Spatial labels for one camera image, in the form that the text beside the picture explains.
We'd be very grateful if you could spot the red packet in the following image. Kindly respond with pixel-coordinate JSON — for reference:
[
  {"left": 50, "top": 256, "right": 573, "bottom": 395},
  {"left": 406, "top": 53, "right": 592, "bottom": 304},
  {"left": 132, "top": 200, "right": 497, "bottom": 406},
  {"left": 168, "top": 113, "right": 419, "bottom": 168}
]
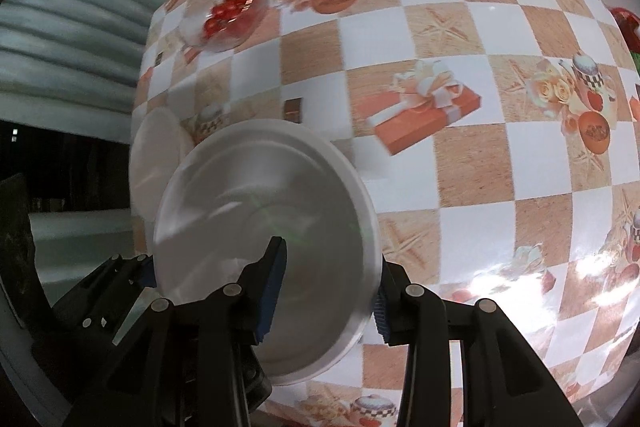
[{"left": 612, "top": 7, "right": 640, "bottom": 52}]

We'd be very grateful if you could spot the large white bowl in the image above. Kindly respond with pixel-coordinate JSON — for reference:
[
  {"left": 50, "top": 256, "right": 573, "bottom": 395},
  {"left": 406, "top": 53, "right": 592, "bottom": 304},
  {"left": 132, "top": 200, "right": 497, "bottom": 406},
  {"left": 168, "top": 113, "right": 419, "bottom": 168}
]
[{"left": 152, "top": 119, "right": 381, "bottom": 387}]

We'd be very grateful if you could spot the clear glass bowl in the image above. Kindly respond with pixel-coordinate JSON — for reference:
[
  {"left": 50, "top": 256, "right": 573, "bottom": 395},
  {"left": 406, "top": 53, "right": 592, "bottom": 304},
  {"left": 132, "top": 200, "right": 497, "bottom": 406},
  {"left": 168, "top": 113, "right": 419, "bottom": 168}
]
[{"left": 179, "top": 0, "right": 268, "bottom": 54}]

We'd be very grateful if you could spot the grey ribbed sofa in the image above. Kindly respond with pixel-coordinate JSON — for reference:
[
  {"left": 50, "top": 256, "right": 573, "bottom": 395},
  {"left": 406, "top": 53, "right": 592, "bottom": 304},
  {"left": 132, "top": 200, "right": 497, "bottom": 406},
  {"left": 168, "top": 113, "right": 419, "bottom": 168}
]
[{"left": 0, "top": 0, "right": 216, "bottom": 142}]

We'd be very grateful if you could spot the pile of red cherry tomatoes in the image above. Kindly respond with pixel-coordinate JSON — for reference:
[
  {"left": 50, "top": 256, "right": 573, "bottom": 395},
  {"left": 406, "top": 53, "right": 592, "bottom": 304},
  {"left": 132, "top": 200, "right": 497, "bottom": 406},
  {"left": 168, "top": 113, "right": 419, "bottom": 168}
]
[{"left": 204, "top": 0, "right": 256, "bottom": 38}]

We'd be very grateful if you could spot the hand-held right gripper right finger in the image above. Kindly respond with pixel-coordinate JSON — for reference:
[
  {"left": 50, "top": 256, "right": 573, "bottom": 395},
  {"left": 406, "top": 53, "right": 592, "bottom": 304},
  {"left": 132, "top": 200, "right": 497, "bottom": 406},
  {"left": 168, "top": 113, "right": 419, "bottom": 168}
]
[{"left": 372, "top": 254, "right": 586, "bottom": 427}]

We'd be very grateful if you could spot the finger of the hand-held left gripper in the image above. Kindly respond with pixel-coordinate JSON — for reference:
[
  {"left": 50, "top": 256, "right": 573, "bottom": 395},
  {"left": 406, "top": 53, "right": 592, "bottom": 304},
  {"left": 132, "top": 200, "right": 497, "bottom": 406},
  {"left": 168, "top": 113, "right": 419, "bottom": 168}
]
[{"left": 50, "top": 253, "right": 168, "bottom": 348}]

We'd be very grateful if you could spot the checkered printed tablecloth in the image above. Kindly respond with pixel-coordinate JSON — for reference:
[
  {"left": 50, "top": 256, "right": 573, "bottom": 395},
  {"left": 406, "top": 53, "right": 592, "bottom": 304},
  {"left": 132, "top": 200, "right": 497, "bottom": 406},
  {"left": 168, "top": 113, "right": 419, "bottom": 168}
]
[{"left": 127, "top": 0, "right": 640, "bottom": 427}]

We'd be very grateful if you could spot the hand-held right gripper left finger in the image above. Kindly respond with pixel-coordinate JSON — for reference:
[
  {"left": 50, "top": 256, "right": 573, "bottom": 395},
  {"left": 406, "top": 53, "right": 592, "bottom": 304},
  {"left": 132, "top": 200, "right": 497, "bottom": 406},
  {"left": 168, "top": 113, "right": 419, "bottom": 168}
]
[{"left": 65, "top": 235, "right": 289, "bottom": 427}]

